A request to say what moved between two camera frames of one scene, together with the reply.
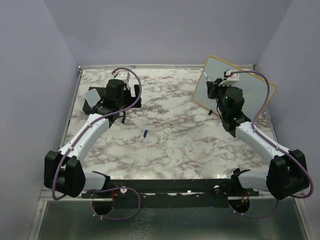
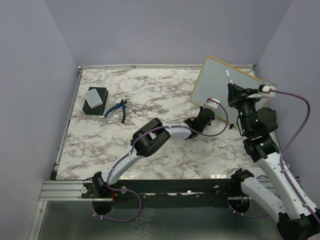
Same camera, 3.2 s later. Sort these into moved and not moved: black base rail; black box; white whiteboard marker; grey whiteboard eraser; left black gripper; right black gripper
Moved: left black gripper; white whiteboard marker; right black gripper
Not moved: black base rail; grey whiteboard eraser; black box
